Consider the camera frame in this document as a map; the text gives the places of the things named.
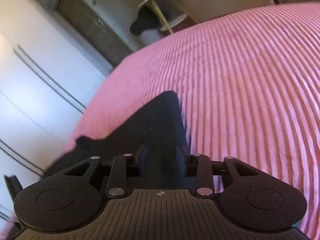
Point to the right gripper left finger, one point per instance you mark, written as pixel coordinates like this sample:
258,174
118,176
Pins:
140,155

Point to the white wardrobe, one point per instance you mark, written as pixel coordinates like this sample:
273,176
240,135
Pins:
46,84

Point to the black cloth on stool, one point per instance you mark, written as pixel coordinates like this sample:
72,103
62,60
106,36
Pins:
145,20

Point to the black pants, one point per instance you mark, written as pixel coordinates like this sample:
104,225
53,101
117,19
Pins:
158,126

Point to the pink ribbed bedspread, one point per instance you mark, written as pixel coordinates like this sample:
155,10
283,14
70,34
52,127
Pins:
248,85

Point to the white round side table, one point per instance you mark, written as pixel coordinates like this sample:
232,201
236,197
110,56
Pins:
169,12

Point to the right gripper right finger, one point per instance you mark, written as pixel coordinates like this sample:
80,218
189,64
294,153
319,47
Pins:
182,156

